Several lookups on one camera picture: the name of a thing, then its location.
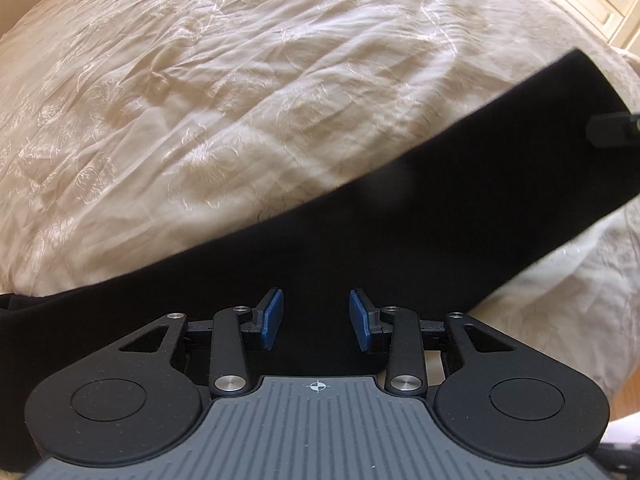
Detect beige embroidered bedspread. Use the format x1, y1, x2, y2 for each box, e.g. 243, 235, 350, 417
0, 0, 640, 413

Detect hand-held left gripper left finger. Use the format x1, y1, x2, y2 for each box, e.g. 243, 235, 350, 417
107, 287, 285, 397

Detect black pants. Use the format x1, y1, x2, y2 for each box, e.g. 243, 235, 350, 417
0, 48, 640, 479

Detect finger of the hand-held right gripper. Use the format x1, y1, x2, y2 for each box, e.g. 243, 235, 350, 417
586, 112, 640, 149

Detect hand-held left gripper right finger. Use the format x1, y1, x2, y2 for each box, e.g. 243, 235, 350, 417
348, 288, 527, 395

